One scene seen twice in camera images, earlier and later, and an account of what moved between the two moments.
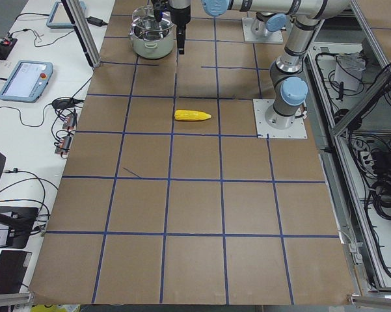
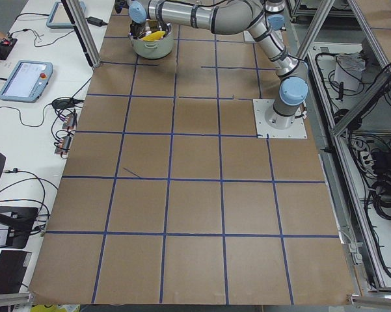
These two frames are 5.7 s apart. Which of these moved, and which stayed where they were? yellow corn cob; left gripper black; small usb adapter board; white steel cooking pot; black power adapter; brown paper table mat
Moved: yellow corn cob; left gripper black
Stayed: white steel cooking pot; black power adapter; small usb adapter board; brown paper table mat
